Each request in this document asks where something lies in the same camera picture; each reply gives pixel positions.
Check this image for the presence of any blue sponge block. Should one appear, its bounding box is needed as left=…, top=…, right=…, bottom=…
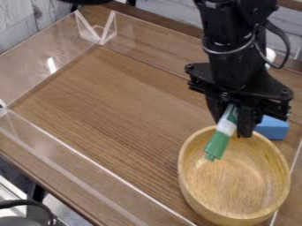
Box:
left=255, top=116, right=289, bottom=140

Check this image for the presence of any green white Expo marker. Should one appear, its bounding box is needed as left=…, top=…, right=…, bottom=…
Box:
left=204, top=104, right=236, bottom=162

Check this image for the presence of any black equipment lower left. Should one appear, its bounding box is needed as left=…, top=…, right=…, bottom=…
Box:
left=0, top=200, right=57, bottom=226

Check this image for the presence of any clear acrylic barrier wall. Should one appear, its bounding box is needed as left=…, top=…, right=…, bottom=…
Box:
left=0, top=9, right=302, bottom=226

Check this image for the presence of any brown wooden bowl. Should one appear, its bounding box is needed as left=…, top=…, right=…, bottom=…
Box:
left=177, top=126, right=291, bottom=226

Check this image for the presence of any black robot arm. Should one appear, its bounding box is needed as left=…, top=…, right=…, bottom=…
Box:
left=185, top=0, right=293, bottom=138

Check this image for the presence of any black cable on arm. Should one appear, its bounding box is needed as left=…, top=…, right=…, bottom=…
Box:
left=252, top=19, right=292, bottom=70

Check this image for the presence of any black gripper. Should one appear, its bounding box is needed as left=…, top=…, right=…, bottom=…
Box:
left=184, top=63, right=293, bottom=138

